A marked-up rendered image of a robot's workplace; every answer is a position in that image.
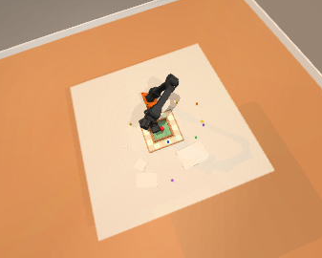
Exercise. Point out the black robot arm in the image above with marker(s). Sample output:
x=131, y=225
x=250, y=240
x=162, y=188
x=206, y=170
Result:
x=154, y=112

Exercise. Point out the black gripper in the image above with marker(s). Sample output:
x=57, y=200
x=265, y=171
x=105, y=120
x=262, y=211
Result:
x=154, y=125

